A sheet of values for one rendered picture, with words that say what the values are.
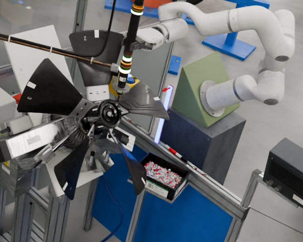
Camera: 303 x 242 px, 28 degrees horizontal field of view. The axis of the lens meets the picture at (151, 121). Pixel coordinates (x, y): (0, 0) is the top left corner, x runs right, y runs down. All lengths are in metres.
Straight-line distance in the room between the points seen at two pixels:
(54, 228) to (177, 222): 0.61
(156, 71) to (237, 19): 1.64
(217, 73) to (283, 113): 2.16
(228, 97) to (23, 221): 1.18
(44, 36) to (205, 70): 0.89
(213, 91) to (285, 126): 2.16
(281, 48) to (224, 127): 0.75
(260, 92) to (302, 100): 2.79
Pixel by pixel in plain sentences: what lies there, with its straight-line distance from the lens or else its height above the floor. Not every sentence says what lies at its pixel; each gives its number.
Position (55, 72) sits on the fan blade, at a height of 1.39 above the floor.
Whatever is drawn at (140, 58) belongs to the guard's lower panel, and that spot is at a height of 0.79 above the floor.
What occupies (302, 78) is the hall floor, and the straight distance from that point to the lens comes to 5.93.
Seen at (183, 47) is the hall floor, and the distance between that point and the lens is 5.81.
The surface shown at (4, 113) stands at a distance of 2.83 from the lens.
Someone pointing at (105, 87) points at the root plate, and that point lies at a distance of 2.44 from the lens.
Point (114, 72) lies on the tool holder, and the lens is 2.39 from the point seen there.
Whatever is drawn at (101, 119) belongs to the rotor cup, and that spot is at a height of 1.22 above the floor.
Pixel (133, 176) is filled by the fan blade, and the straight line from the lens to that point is 2.45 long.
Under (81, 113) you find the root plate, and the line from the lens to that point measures 2.40.
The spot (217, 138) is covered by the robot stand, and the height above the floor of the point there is 0.90.
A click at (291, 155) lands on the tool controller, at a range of 2.44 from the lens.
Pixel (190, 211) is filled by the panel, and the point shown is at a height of 0.63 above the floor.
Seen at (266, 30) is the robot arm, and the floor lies 1.63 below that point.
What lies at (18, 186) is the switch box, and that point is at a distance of 2.80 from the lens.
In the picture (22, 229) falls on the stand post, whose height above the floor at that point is 0.31.
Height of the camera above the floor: 2.55
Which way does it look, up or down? 34 degrees down
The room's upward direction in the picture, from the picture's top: 14 degrees clockwise
